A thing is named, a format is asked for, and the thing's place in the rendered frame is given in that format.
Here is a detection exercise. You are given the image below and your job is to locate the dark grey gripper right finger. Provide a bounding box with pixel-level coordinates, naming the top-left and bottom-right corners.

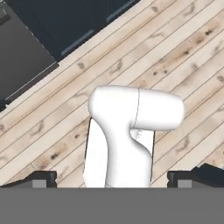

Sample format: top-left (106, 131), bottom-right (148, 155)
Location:
top-left (166, 163), bottom-right (224, 189)

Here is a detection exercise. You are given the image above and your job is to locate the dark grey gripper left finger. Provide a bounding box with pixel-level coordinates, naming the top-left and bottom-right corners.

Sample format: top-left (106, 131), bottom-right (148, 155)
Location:
top-left (0, 170), bottom-right (58, 189)

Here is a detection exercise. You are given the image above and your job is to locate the white rounded bent object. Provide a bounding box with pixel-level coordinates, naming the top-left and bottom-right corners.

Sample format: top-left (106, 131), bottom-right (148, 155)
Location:
top-left (82, 84), bottom-right (186, 189)

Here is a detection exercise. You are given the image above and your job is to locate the dark grey appliance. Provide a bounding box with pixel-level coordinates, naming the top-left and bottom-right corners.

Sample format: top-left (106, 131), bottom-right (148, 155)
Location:
top-left (0, 0), bottom-right (60, 113)

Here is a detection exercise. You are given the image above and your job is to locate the dark navy cupboard run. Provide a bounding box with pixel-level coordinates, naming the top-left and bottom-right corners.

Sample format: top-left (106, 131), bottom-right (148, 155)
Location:
top-left (4, 0), bottom-right (142, 63)

